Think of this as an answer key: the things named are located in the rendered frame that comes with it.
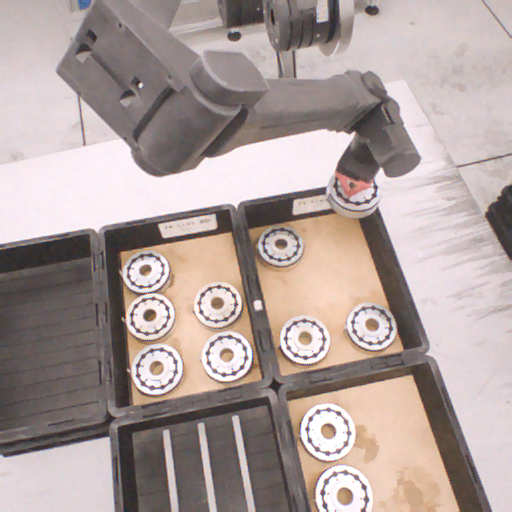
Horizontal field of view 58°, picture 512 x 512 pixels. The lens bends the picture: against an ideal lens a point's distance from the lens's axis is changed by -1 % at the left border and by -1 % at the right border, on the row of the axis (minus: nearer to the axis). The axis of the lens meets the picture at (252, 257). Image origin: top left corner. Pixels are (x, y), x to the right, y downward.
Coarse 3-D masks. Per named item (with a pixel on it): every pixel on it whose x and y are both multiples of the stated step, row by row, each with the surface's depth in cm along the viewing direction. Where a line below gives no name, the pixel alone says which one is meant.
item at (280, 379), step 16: (304, 192) 101; (320, 192) 101; (240, 208) 100; (240, 224) 98; (384, 224) 97; (384, 240) 96; (256, 272) 93; (400, 272) 93; (256, 288) 91; (416, 320) 89; (272, 336) 87; (272, 352) 86; (400, 352) 85; (416, 352) 85; (272, 368) 84; (320, 368) 84; (336, 368) 84; (352, 368) 84
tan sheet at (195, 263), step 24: (192, 240) 108; (216, 240) 108; (192, 264) 105; (216, 264) 105; (168, 288) 103; (192, 288) 102; (240, 288) 102; (192, 312) 100; (192, 336) 98; (192, 360) 95; (192, 384) 93; (216, 384) 93
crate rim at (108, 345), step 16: (208, 208) 100; (224, 208) 100; (112, 224) 99; (128, 224) 99; (144, 224) 99; (240, 240) 97; (240, 256) 95; (256, 320) 88; (256, 336) 87; (112, 352) 86; (112, 368) 85; (112, 384) 83; (240, 384) 83; (256, 384) 83; (112, 400) 82; (176, 400) 82; (192, 400) 83
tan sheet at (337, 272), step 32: (288, 224) 109; (320, 224) 109; (352, 224) 109; (256, 256) 106; (320, 256) 105; (352, 256) 105; (288, 288) 102; (320, 288) 102; (352, 288) 102; (288, 320) 99; (320, 320) 99; (352, 352) 96; (384, 352) 95
